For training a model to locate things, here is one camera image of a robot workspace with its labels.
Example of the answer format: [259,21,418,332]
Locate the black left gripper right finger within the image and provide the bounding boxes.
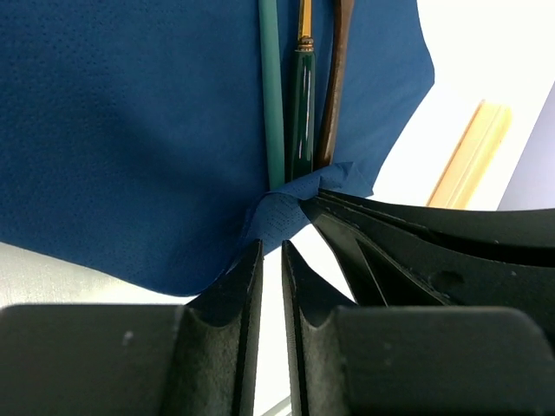
[281,241,554,415]

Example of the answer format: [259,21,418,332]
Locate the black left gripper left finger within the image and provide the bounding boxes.
[1,240,263,415]

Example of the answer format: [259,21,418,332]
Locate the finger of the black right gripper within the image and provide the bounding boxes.
[301,201,554,340]
[318,190,554,251]

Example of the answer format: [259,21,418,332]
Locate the gold fork green handle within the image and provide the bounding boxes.
[286,0,316,181]

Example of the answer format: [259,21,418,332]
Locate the blue paper napkin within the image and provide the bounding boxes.
[1,1,434,296]

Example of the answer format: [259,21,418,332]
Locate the brown wooden spoon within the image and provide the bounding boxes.
[313,0,356,170]

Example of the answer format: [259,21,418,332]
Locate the teal plastic knife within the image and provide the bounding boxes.
[258,0,284,190]

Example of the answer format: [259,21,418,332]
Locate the beige cutlery tray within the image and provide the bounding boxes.
[427,101,513,210]

